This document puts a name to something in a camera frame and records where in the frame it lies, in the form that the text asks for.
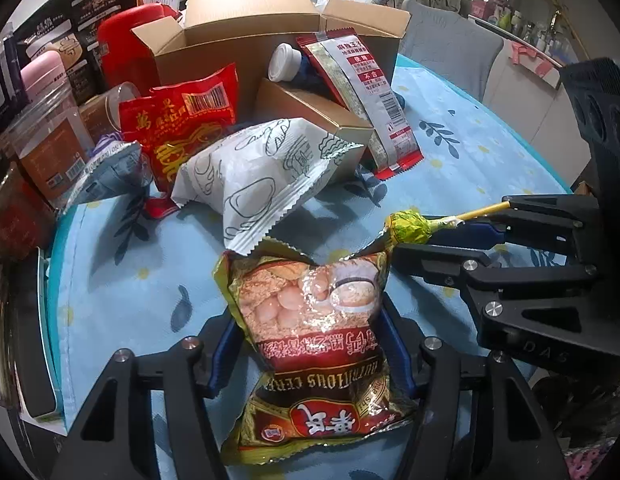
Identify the blue tablet tube white cap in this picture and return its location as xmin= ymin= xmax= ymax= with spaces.
xmin=268 ymin=42 xmax=319 ymax=87

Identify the red yellow-print snack bag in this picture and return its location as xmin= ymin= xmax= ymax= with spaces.
xmin=119 ymin=63 xmax=238 ymax=193

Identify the red plastic container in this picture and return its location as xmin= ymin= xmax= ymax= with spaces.
xmin=97 ymin=3 xmax=178 ymax=96

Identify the green yellow-stick lollipop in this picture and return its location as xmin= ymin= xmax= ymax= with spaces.
xmin=384 ymin=200 xmax=511 ymax=248

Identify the clear jar orange label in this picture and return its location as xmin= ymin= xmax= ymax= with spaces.
xmin=7 ymin=81 xmax=94 ymax=210

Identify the grey padded chair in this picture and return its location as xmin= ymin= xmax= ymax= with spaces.
xmin=399 ymin=0 xmax=504 ymax=101

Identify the blue floral tablecloth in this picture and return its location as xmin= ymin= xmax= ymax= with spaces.
xmin=44 ymin=54 xmax=574 ymax=480

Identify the pink lidded bottle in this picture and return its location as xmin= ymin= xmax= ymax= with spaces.
xmin=20 ymin=50 xmax=68 ymax=103

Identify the white line-drawn snack bag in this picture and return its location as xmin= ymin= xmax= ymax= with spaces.
xmin=171 ymin=117 xmax=363 ymax=256

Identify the red white noodle snack packet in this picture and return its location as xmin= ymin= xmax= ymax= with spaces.
xmin=296 ymin=28 xmax=423 ymax=180

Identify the large open cardboard box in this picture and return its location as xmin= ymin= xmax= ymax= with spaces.
xmin=132 ymin=0 xmax=411 ymax=122

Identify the tipped clear brown jar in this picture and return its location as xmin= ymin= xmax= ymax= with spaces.
xmin=79 ymin=82 xmax=141 ymax=143

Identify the silver purple foil packet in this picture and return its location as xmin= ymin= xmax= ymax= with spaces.
xmin=60 ymin=141 xmax=153 ymax=216

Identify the small gold cardboard box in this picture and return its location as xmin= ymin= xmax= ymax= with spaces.
xmin=254 ymin=78 xmax=374 ymax=183

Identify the black printed snack bag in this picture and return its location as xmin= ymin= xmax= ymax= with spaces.
xmin=13 ymin=0 xmax=136 ymax=104

